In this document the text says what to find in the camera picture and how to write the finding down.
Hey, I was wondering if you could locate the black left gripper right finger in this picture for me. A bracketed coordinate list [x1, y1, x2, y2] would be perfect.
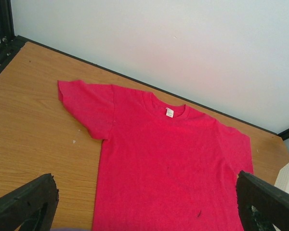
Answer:
[236, 170, 289, 231]

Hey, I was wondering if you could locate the red t-shirt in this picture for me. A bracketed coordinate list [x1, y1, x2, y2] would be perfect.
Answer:
[58, 80, 253, 231]

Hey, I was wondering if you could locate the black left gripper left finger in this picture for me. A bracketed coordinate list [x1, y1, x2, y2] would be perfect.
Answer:
[0, 173, 59, 231]

